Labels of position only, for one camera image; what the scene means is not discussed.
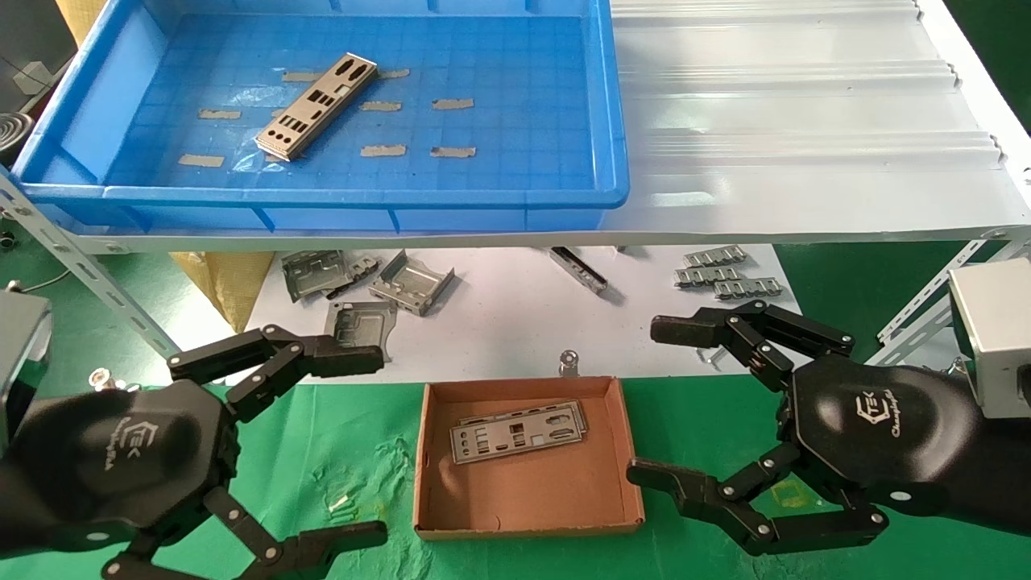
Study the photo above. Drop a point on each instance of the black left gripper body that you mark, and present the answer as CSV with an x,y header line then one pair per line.
x,y
121,459

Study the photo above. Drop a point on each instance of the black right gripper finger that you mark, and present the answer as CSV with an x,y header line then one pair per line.
x,y
693,329
676,487

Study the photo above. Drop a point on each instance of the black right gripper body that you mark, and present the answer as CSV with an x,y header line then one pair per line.
x,y
886,435

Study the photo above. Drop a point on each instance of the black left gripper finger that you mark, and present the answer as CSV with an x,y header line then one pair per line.
x,y
322,544
338,361

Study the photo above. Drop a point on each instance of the brown cardboard box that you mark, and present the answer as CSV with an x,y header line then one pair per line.
x,y
523,499

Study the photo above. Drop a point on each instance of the blue plastic tray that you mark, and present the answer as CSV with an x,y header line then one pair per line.
x,y
515,121

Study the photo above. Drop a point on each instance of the small white box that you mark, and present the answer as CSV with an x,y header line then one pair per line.
x,y
32,76

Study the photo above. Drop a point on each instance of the small bent metal clip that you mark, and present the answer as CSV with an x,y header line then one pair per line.
x,y
709,357

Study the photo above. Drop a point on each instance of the flat grey stamped metal part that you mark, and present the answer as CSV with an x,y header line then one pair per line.
x,y
358,318

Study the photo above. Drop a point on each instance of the segmented metal strip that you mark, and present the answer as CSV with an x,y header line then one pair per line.
x,y
749,288
715,256
709,277

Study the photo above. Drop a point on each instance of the metal nut and bolt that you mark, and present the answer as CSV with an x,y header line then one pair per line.
x,y
103,377

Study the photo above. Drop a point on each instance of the small stamped metal clip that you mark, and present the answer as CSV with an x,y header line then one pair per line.
x,y
364,266

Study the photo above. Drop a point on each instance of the slotted grey angle bar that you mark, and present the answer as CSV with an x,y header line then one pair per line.
x,y
105,288
918,316

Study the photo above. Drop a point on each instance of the yellow woven bag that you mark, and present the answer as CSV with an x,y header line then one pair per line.
x,y
233,282

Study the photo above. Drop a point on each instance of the white paper sheet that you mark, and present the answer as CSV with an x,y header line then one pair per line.
x,y
499,322

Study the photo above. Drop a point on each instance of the white corrugated metal shelf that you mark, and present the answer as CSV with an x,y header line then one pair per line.
x,y
805,121

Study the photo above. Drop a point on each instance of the grey spiral coil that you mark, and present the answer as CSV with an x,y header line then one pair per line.
x,y
14,137

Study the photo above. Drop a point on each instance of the grey U-shaped metal bracket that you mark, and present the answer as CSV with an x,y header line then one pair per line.
x,y
411,286

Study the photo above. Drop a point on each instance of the slender metal bracket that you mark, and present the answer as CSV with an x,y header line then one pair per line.
x,y
580,272

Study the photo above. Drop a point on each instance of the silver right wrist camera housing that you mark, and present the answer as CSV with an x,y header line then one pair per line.
x,y
999,338

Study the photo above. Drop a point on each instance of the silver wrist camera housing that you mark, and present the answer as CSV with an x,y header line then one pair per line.
x,y
20,346
999,338

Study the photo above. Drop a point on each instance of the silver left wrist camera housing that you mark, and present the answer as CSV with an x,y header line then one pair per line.
x,y
20,346

